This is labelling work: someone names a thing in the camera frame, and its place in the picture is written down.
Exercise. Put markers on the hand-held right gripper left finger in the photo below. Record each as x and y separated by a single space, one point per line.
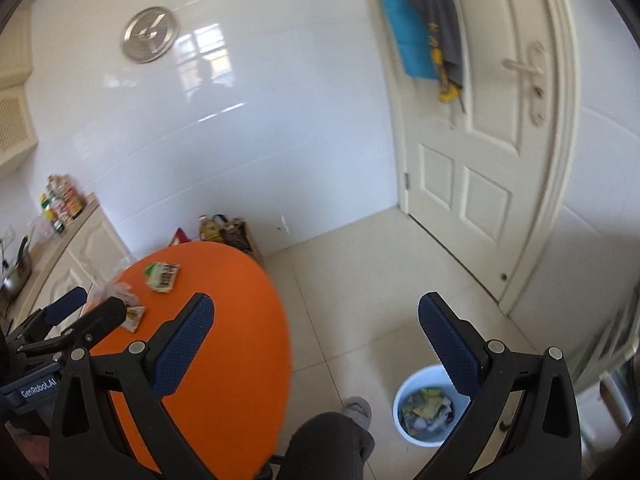
182 345

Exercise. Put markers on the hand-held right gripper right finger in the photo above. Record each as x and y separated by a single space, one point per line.
450 345

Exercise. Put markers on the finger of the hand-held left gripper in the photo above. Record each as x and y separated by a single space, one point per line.
105 317
62 310

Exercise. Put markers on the pile of white snacks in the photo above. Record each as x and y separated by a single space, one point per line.
440 422

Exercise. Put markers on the white plastic bin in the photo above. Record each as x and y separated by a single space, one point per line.
422 440

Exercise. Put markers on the clear plastic bag with packets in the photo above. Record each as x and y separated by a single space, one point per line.
115 292

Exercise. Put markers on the small white yellow packet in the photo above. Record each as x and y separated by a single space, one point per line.
134 317

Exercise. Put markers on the orange round table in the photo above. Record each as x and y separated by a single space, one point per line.
225 310

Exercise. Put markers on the steel wok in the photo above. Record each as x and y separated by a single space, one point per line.
12 280

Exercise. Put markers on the beige stone countertop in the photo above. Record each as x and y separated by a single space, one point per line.
45 250

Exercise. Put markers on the white red-lettered crumpled bag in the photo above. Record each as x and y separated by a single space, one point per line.
162 277

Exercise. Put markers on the cream base cabinets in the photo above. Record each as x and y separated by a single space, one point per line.
95 245

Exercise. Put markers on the dark soy sauce bottle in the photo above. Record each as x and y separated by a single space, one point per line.
59 225

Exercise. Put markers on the clear plastic container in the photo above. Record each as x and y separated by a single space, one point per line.
37 227

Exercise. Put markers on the red label jar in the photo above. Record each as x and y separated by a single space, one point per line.
62 206

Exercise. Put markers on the red snack bag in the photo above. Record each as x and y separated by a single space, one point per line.
180 237

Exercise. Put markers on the amber cooking oil bottle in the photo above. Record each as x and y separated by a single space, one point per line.
76 202

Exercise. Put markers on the grey slipper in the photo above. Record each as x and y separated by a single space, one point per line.
357 407

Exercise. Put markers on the yellow oil bottle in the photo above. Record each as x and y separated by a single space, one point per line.
205 230

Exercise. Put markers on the cardboard box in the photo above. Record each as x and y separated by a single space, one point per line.
252 250

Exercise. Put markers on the white panel door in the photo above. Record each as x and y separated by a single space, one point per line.
480 200

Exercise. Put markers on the person's dark trouser leg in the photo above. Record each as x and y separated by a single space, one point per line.
325 445

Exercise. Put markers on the cream lattice door cabinet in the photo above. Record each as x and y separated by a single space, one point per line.
15 120

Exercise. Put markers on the blue apron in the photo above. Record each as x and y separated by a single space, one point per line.
400 25

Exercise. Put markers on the grey apron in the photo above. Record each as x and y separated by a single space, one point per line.
435 10

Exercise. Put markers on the white wall outlet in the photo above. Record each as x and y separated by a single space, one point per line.
9 235

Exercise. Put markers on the cream wall cabinets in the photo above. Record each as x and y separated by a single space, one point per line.
15 50

